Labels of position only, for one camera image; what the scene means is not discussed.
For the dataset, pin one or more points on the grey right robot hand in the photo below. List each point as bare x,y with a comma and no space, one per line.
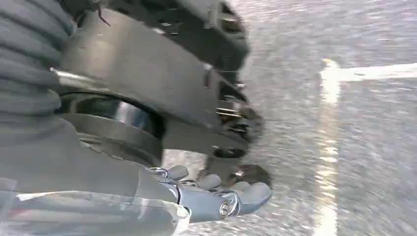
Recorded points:
130,81

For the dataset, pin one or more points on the yellow floor tape line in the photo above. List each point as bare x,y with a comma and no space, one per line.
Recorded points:
329,130

